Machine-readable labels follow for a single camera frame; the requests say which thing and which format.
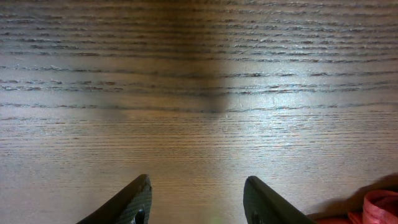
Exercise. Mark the red t-shirt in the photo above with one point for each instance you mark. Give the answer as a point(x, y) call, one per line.
point(379, 207)

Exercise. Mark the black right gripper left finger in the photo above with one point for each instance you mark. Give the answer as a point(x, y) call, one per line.
point(131, 205)

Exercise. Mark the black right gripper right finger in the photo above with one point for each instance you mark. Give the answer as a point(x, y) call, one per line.
point(263, 205)

